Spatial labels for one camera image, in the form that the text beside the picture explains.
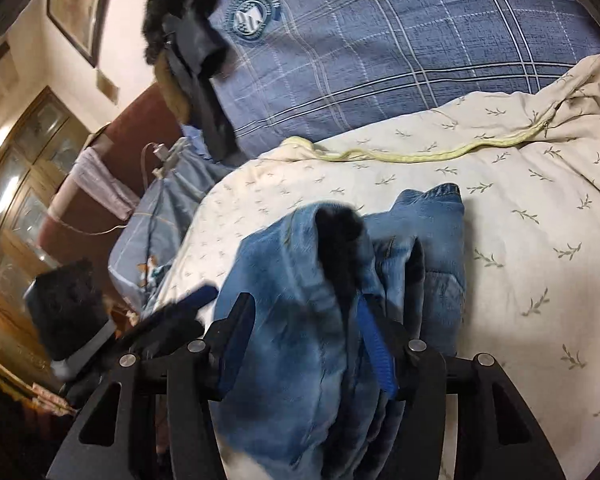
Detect white cloth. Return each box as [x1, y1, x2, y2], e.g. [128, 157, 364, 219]
[72, 149, 138, 221]

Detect cream leaf-print duvet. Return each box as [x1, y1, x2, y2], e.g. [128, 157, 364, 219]
[150, 52, 600, 480]

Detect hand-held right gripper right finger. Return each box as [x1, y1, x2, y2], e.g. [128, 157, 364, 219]
[357, 294, 567, 480]

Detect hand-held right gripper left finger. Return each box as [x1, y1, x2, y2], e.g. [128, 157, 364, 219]
[47, 292, 257, 480]

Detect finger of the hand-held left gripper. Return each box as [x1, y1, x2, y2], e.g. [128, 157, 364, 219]
[117, 285, 220, 356]

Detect blue plaid pillow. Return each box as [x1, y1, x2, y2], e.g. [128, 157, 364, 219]
[200, 0, 600, 161]

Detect light blue denim pants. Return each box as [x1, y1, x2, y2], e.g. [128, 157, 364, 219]
[212, 182, 468, 468]

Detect framed painting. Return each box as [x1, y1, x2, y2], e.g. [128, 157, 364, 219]
[46, 0, 125, 67]

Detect brown headboard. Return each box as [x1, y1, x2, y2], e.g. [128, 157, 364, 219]
[39, 80, 186, 266]

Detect small wall picture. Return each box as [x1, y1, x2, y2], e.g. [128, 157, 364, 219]
[96, 71, 120, 105]

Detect wooden glass-door cabinet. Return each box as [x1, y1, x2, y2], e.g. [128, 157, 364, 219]
[0, 85, 93, 391]

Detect white charger cable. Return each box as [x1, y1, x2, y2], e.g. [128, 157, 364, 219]
[55, 141, 191, 237]

